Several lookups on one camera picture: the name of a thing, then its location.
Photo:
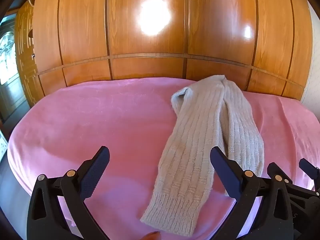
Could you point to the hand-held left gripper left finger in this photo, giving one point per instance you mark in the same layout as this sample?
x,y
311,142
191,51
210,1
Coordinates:
x,y
98,168

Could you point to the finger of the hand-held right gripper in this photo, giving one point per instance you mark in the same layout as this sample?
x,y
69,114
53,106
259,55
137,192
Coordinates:
x,y
272,170
311,172

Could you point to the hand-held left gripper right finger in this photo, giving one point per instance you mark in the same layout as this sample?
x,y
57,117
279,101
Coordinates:
x,y
226,172

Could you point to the beige ribbed knit garment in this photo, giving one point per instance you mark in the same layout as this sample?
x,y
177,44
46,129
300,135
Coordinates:
x,y
200,135

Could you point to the pink blanket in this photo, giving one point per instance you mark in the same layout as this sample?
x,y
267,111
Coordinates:
x,y
100,120

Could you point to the carved wooden door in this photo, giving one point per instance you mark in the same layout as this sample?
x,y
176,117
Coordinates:
x,y
26,62

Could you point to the glass door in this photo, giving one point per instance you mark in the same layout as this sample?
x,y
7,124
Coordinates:
x,y
7,57

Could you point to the wooden wardrobe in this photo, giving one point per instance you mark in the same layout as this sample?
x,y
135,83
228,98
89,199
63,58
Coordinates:
x,y
175,30

